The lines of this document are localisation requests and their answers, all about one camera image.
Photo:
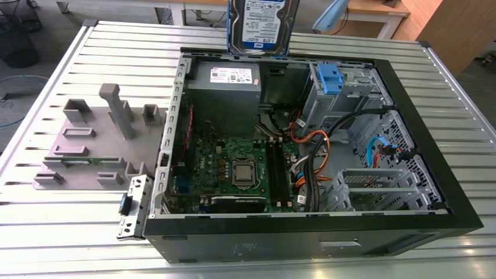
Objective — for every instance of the hard disk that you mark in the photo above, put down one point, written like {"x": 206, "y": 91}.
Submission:
{"x": 262, "y": 26}

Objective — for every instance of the grey metal disk bay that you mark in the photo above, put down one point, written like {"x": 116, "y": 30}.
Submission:
{"x": 386, "y": 190}

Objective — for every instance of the green motherboard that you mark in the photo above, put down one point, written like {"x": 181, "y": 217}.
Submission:
{"x": 209, "y": 154}

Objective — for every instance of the silver CPU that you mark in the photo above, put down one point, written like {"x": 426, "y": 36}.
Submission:
{"x": 244, "y": 173}

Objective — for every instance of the black RAM slot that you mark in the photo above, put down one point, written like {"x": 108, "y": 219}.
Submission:
{"x": 272, "y": 171}
{"x": 282, "y": 171}

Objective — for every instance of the grey power supply unit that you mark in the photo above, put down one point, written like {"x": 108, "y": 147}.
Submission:
{"x": 224, "y": 101}

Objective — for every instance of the CPU socket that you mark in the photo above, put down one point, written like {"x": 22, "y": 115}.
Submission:
{"x": 245, "y": 186}

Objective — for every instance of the black graphics card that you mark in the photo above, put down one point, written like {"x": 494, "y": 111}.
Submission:
{"x": 240, "y": 203}

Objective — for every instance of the grey metal drive cage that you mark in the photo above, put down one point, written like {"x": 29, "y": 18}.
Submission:
{"x": 340, "y": 104}

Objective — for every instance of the blue drive carrier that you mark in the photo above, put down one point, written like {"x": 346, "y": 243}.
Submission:
{"x": 329, "y": 75}

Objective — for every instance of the black open PC case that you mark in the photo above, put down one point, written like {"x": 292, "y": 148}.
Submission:
{"x": 270, "y": 241}

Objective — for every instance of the grey parts rack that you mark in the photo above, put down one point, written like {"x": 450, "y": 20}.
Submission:
{"x": 96, "y": 145}

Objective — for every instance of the green RAM stick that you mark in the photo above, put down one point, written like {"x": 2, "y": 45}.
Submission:
{"x": 92, "y": 160}

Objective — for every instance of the wooden desk white legs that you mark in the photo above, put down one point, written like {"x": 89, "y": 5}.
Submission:
{"x": 386, "y": 11}

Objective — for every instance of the wooden cabinet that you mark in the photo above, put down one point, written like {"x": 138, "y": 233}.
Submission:
{"x": 457, "y": 29}

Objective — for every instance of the black round bin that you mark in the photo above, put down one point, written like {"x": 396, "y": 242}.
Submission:
{"x": 18, "y": 52}

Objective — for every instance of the metal expansion slot bracket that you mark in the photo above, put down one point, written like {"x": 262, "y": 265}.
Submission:
{"x": 134, "y": 186}

